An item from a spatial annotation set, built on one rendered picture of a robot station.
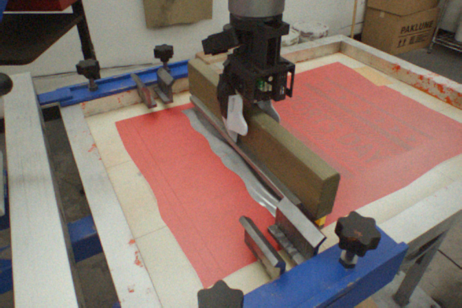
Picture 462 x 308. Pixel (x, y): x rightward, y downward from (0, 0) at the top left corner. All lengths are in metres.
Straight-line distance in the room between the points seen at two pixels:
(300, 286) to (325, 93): 0.52
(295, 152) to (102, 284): 1.30
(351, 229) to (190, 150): 0.34
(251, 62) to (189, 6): 2.15
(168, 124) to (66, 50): 1.92
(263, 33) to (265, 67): 0.05
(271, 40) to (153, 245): 0.31
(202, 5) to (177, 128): 2.08
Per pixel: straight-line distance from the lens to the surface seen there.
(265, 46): 0.45
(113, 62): 2.64
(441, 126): 0.80
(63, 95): 0.75
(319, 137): 0.67
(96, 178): 0.55
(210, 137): 0.64
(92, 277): 1.68
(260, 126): 0.51
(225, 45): 0.52
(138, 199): 0.55
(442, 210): 0.54
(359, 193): 0.57
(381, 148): 0.68
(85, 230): 0.58
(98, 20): 2.54
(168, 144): 0.64
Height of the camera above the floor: 1.34
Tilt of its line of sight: 35 degrees down
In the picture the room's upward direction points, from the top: straight up
